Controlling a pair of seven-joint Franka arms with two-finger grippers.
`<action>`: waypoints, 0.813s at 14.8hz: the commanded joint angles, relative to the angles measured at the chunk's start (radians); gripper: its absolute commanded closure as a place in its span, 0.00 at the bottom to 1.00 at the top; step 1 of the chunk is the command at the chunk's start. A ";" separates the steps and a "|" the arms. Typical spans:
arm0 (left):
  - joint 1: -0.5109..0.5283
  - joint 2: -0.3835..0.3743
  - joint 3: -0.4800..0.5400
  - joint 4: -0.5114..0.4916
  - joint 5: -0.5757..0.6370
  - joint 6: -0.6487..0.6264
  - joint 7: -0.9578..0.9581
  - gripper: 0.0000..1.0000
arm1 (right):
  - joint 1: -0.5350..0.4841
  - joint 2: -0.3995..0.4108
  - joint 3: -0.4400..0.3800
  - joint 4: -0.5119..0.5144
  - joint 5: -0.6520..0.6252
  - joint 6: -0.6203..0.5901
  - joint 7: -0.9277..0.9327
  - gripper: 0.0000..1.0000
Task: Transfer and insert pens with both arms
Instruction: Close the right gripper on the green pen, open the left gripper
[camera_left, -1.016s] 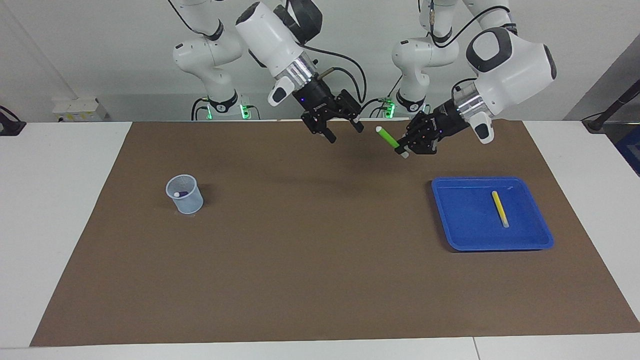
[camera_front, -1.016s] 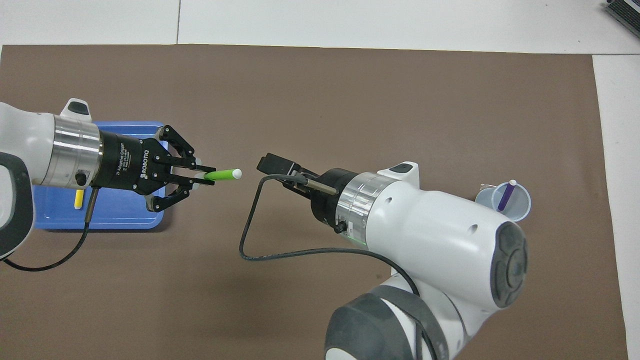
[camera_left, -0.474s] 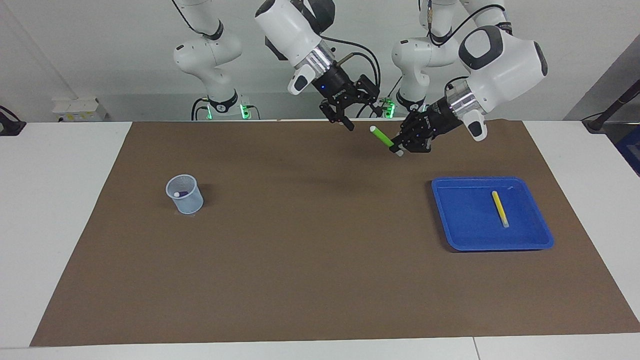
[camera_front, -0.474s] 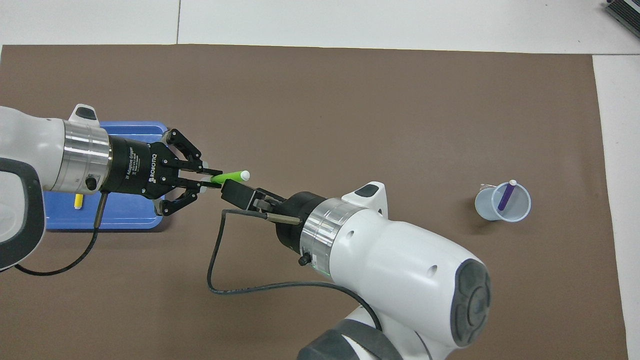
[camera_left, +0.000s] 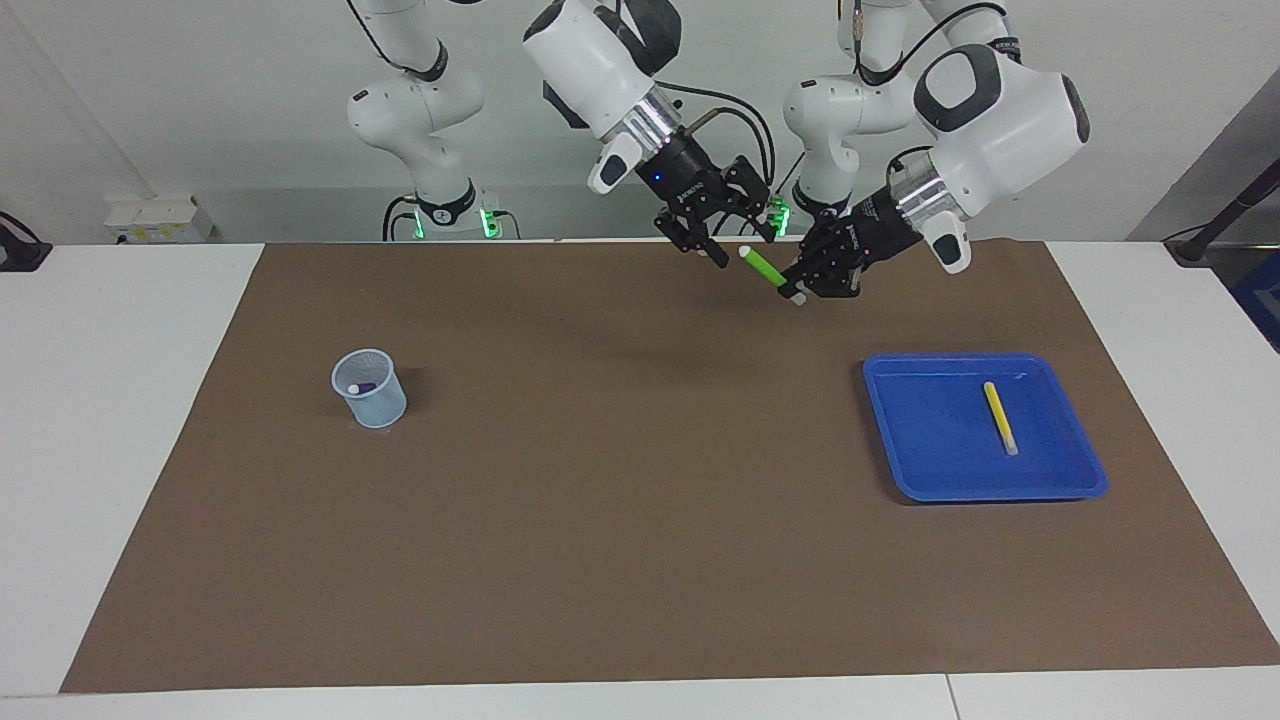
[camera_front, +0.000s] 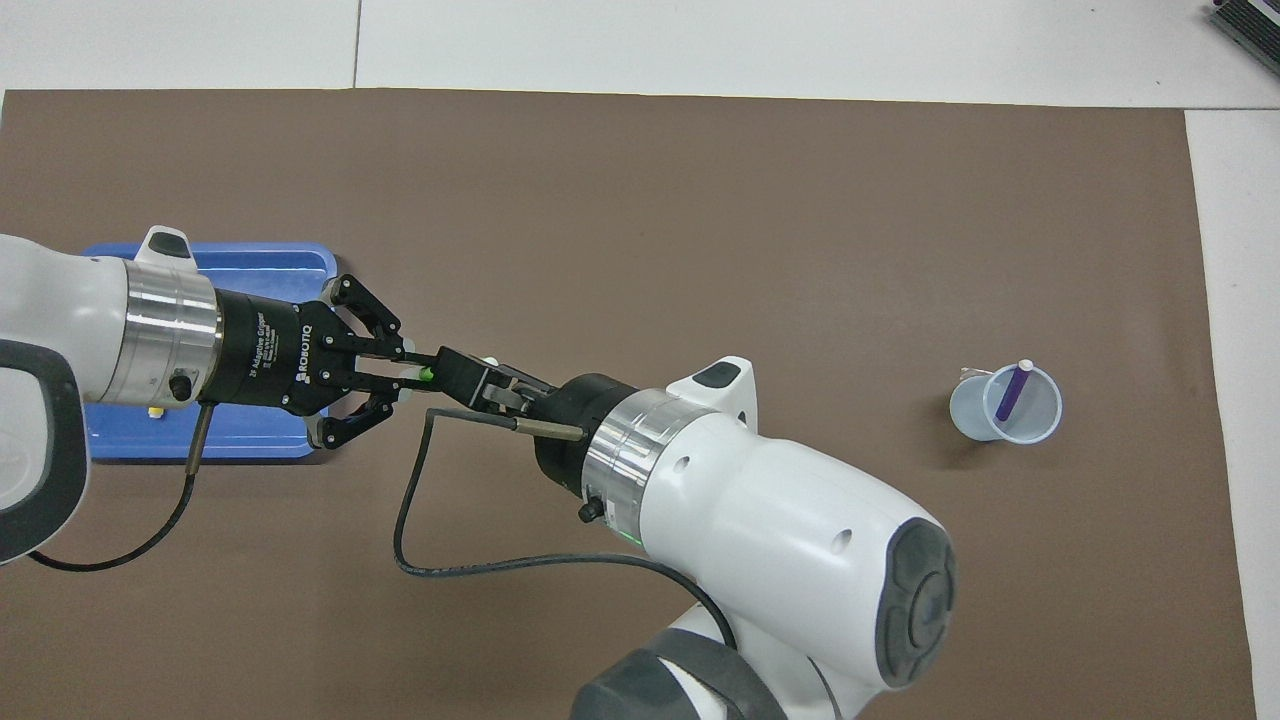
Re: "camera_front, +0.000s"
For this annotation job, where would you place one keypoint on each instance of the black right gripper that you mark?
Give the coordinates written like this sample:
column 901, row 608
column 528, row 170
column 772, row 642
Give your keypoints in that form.
column 575, row 440

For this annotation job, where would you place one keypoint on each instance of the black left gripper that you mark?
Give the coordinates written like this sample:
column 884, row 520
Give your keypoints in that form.
column 270, row 350

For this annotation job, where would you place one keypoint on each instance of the green pen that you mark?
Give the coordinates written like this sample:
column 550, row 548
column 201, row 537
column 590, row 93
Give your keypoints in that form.
column 426, row 375

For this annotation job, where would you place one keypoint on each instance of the purple pen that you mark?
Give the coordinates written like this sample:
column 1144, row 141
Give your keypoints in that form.
column 1012, row 392

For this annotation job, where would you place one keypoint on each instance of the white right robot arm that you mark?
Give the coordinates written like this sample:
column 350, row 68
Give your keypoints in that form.
column 790, row 540

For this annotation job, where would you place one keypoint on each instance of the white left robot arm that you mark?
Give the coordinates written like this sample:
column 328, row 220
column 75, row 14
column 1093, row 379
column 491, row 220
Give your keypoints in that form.
column 60, row 320

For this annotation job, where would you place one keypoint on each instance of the blue plastic tray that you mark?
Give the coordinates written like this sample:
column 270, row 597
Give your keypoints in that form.
column 250, row 445

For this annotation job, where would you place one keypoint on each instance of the brown table mat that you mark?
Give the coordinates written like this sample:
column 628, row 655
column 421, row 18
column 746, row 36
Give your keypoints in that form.
column 700, row 200

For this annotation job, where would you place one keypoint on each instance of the translucent plastic cup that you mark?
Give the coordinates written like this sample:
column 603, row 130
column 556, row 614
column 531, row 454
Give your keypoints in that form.
column 970, row 410

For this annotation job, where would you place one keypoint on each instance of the grey striped device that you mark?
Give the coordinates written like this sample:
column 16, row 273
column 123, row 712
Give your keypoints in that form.
column 1250, row 20

